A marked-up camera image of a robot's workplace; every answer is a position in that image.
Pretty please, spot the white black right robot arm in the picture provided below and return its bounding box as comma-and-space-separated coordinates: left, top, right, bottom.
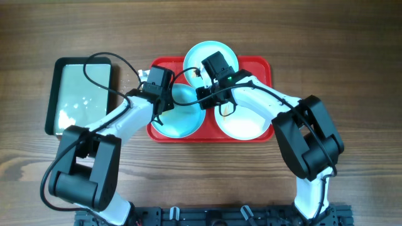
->
196, 76, 344, 225

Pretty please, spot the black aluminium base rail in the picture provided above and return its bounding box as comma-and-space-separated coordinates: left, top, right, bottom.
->
74, 204, 354, 226

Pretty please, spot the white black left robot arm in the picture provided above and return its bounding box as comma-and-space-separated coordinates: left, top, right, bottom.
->
40, 82, 173, 225

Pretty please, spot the black tray with soapy water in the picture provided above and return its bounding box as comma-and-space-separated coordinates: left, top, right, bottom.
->
45, 57, 112, 136

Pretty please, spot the light blue plate top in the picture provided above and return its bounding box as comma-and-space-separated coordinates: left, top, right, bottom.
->
183, 41, 239, 89

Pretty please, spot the red plastic tray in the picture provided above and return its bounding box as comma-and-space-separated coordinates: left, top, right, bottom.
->
146, 55, 272, 143

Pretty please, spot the white plate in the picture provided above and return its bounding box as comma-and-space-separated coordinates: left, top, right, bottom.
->
214, 102, 271, 141

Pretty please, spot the light blue plate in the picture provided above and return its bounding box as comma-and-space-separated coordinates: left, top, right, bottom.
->
151, 83, 206, 139
183, 41, 239, 89

